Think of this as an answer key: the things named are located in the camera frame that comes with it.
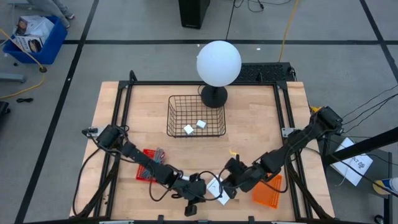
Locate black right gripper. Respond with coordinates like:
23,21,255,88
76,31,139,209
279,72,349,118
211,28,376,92
221,166,261,200

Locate teal cable bundle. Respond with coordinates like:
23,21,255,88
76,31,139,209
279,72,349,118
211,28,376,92
153,147,167,165

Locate black wire basket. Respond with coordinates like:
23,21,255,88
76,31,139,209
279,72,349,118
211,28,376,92
166,94,227,139

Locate blue plastic floor bin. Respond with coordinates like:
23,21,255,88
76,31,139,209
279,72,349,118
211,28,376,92
2,15,68,65

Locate orange plastic basket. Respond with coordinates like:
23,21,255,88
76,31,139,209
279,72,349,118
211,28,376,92
252,174,283,210

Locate red plastic basket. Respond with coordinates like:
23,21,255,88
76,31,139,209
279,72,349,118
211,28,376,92
136,148,158,183

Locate grey side table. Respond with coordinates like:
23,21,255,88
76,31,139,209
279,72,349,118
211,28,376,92
318,132,393,224

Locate black perforated box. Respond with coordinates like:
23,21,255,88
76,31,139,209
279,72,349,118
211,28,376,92
237,62,295,83

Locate white globe table lamp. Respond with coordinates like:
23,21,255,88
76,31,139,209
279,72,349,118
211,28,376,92
195,40,243,110

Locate white paper sheets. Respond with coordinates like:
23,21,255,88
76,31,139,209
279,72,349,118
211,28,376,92
330,136,374,187

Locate black diagonal beam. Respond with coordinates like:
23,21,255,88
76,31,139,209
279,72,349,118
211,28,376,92
323,126,398,166

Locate blue yellow white bottle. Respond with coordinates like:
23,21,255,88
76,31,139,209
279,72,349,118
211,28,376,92
372,177,398,196

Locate black computer tower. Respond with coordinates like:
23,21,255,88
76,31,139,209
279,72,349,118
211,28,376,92
178,0,211,30

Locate white printed package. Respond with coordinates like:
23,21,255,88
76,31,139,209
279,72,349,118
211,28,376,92
12,14,55,54

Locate person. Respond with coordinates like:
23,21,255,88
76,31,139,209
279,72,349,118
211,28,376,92
26,0,76,29

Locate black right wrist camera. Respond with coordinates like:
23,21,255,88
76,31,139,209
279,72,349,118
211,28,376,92
224,156,247,175

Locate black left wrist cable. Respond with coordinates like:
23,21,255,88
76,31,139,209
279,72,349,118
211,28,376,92
147,167,223,202

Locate black aluminium table frame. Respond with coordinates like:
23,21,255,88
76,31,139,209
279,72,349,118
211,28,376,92
70,70,335,222

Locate yellow hanging cable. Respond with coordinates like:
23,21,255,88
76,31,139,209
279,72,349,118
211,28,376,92
277,0,301,62

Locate yellow floor extension cord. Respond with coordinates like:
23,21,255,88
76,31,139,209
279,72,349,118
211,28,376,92
0,28,47,100

